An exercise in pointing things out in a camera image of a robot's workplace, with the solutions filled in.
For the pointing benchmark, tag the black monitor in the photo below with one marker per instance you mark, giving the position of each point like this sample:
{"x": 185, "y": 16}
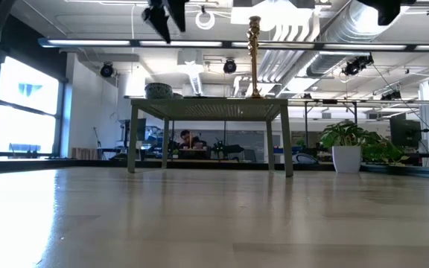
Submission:
{"x": 404, "y": 133}

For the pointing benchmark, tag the large window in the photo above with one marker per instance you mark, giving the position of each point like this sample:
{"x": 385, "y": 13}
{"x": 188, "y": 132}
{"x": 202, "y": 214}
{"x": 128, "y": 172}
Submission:
{"x": 28, "y": 89}

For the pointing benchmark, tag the black ceiling spotlight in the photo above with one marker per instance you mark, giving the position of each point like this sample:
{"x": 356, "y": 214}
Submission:
{"x": 229, "y": 66}
{"x": 106, "y": 69}
{"x": 358, "y": 63}

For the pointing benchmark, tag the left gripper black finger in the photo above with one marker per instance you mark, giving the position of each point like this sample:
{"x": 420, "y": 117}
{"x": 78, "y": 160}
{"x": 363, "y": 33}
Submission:
{"x": 177, "y": 13}
{"x": 156, "y": 20}

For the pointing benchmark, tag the long ceiling light strip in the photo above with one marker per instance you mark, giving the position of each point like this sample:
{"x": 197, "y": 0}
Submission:
{"x": 181, "y": 43}

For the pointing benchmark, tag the black background robot arm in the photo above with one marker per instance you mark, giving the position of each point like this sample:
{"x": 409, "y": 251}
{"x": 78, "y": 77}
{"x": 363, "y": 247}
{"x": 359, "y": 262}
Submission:
{"x": 223, "y": 149}

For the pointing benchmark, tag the green perforated metal shelf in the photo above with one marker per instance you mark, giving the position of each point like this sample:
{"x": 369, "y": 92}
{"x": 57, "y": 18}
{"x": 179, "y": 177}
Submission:
{"x": 210, "y": 108}

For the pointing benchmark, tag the green plant in white pot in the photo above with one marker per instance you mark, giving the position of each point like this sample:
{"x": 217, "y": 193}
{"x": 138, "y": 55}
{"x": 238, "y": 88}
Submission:
{"x": 346, "y": 160}

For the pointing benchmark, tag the black metal stand frame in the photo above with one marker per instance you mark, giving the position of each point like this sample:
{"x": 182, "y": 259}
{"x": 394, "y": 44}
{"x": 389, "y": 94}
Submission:
{"x": 306, "y": 123}

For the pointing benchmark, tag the silver ceiling duct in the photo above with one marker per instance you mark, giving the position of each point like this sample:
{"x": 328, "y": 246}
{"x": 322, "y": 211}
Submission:
{"x": 348, "y": 26}

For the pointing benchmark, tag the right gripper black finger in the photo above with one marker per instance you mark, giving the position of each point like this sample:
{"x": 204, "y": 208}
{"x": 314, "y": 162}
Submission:
{"x": 386, "y": 11}

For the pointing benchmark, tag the seated person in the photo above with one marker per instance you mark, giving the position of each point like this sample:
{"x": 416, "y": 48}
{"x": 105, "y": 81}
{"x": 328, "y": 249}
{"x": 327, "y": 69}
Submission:
{"x": 186, "y": 138}

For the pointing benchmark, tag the black aluminium table frame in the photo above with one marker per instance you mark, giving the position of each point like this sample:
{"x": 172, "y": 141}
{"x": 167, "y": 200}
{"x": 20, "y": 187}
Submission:
{"x": 218, "y": 164}

